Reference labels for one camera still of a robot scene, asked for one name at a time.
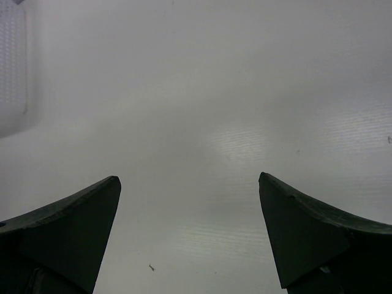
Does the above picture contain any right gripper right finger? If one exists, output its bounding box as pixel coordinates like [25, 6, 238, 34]
[258, 172, 391, 293]

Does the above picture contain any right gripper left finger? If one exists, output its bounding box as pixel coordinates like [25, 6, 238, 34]
[1, 176, 121, 293]

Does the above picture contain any white plastic basket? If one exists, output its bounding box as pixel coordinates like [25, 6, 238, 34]
[1, 1, 39, 138]

